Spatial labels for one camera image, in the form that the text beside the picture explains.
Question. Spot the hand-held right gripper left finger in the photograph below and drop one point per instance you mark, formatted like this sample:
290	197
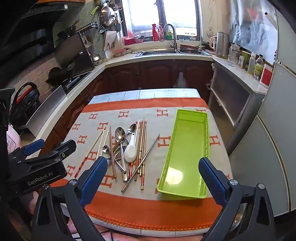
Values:
96	178

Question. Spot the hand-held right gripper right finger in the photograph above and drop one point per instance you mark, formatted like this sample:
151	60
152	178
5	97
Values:
212	180

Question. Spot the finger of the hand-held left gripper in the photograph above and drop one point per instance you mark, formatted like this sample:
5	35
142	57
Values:
66	149
34	146

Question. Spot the cream chopstick with red bands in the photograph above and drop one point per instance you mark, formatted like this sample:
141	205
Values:
103	144
92	149

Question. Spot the medium metal spoon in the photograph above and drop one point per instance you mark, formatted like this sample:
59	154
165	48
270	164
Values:
118	160

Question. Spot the small metal spoon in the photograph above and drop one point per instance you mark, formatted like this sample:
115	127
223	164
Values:
106	149

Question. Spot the dark brown wooden chopstick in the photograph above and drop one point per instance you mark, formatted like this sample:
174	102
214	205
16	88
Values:
112	148

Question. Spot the red patterned chopstick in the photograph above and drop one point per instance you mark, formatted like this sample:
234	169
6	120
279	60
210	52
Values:
130	171

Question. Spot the green plastic tray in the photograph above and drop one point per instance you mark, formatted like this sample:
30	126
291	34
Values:
185	150

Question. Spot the white ceramic spoon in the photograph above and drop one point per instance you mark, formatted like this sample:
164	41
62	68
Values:
130	151

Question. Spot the large metal spoon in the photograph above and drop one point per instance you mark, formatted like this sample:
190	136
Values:
120	134

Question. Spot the light wooden chopstick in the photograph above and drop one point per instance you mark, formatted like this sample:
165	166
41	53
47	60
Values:
144	148
137	143
142	143

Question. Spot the pink plastic bag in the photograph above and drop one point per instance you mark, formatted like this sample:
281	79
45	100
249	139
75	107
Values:
13	139

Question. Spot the stainless steel panel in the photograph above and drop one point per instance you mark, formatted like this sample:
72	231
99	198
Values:
46	109

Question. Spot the gas stove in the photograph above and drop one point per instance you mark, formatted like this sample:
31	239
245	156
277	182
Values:
74	82

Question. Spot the black wok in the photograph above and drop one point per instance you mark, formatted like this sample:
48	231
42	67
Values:
56	77

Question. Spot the grey refrigerator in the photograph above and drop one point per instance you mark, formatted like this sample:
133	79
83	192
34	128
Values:
272	139

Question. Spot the metal cabinet with frosted doors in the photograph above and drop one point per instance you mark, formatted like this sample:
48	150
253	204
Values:
231	99

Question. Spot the orange beige printed blanket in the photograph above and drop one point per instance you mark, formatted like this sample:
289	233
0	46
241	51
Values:
148	109

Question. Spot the black glossy panel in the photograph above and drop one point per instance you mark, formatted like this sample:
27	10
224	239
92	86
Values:
76	55

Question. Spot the steel teapot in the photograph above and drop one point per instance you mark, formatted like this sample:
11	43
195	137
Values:
96	59

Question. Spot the pale patterned table cover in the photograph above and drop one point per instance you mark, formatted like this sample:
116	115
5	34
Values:
143	93

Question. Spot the white kitchen countertop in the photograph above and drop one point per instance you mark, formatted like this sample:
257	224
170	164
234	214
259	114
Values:
124	59

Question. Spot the pink basket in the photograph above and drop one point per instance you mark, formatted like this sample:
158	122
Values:
119	53

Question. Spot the black frying pan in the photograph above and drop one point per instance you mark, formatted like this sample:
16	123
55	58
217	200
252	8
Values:
66	33

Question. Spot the black range hood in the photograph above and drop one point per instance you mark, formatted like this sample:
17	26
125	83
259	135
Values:
34	27

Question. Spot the dark wooden kitchen cabinets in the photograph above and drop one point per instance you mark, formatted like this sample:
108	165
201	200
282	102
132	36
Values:
157	74

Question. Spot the red label container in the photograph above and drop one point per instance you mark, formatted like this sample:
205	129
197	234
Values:
267	75

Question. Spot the pale cutting board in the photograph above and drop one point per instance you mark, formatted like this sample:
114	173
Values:
111	38

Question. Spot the clear bottle with green label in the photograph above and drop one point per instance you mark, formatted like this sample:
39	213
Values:
258	68

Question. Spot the small jar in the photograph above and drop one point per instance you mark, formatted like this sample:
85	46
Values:
241	62

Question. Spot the white-capped bottle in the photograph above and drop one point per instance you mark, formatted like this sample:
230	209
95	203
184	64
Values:
251	64

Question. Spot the red basin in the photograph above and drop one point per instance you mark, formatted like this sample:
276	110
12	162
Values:
129	41

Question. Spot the glass jar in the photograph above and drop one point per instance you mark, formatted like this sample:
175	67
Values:
233	56

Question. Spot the green jar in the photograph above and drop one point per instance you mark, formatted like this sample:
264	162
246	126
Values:
247	56

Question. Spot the pink bowl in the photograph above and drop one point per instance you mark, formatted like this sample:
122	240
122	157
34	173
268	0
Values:
139	40

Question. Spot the steel sink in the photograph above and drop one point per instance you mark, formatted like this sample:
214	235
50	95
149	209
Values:
159	52

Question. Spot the steel electric kettle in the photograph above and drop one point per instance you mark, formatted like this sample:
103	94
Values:
222	46

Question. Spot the red pan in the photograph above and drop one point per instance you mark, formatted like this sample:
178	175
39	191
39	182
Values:
188	48

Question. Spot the white pink pitcher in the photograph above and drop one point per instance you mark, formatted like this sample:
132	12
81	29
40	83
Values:
212	44

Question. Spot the hanging steel pot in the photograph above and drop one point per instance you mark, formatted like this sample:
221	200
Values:
106	15

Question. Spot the red spray bottle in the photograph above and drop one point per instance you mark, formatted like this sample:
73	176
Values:
155	34

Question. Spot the steel faucet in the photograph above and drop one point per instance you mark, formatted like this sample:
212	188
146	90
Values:
175	39

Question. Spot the pink bottle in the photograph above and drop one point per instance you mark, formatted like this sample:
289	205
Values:
160	34

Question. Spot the kitchen window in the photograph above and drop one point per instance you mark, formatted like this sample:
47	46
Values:
143	16

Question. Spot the wall utensil rack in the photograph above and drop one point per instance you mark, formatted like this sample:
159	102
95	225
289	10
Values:
94	23

